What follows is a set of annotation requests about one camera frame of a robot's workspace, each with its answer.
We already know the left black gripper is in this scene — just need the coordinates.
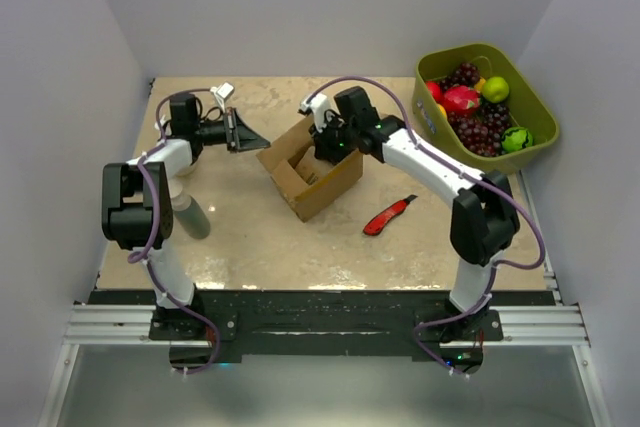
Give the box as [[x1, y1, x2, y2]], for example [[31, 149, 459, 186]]
[[194, 107, 270, 154]]

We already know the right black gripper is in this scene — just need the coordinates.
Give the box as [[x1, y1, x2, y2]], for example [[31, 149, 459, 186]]
[[309, 112, 358, 166]]

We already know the brown cardboard express box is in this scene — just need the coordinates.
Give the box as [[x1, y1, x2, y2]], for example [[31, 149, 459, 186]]
[[257, 117, 363, 222]]

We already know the red black utility knife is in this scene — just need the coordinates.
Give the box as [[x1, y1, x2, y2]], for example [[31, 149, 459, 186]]
[[362, 194, 417, 237]]

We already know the small brown box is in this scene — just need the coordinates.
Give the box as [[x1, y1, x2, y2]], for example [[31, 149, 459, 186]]
[[294, 146, 331, 185]]

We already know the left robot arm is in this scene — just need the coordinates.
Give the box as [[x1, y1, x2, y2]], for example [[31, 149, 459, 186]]
[[101, 87, 270, 339]]

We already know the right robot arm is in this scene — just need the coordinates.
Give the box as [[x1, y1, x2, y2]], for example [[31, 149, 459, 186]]
[[299, 87, 520, 340]]

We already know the grey cylindrical bottle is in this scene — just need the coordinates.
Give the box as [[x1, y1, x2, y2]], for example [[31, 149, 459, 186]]
[[169, 181, 211, 240]]

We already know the orange fruit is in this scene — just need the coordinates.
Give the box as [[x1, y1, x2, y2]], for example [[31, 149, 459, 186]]
[[437, 103, 448, 121]]

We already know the red apple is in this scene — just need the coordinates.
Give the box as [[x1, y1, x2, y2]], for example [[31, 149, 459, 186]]
[[425, 81, 443, 103]]

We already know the pink dragon fruit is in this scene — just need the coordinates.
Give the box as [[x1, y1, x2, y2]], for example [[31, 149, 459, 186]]
[[442, 85, 480, 116]]

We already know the purple grape bunch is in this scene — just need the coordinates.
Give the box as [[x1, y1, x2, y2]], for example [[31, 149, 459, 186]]
[[448, 102, 513, 157]]

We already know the dark grape bunch top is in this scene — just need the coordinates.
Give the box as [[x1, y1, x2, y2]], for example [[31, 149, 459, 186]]
[[438, 62, 481, 91]]

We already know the yellow fruit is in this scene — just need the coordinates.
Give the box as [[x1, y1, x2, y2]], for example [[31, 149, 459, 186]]
[[474, 77, 486, 93]]

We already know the green apple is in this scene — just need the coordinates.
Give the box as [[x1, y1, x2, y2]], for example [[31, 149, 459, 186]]
[[481, 76, 510, 104]]

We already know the green striped melon ball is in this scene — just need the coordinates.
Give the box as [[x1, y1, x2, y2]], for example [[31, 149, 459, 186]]
[[501, 126, 534, 153]]

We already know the green plastic basket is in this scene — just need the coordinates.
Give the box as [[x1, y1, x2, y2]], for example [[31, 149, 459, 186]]
[[412, 43, 560, 174]]

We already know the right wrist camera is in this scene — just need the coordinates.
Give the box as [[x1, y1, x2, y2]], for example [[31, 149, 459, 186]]
[[298, 93, 331, 133]]

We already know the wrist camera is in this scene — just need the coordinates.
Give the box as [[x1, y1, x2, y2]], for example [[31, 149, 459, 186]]
[[298, 93, 331, 133], [210, 82, 235, 110]]

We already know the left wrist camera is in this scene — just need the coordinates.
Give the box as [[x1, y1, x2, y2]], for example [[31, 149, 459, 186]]
[[210, 82, 235, 110]]

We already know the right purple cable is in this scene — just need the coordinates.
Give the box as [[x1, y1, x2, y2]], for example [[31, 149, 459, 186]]
[[307, 76, 546, 268]]

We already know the purple cable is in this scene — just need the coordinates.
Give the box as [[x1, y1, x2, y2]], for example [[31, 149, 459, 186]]
[[307, 76, 546, 268], [127, 87, 216, 308]]

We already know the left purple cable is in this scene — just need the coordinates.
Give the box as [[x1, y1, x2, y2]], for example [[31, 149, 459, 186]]
[[127, 87, 216, 308]]

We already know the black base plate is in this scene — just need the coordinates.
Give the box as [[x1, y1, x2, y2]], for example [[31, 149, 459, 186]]
[[89, 289, 503, 363]]

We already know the aluminium rail frame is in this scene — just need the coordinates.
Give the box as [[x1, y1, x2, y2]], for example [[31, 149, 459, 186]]
[[65, 304, 590, 347]]

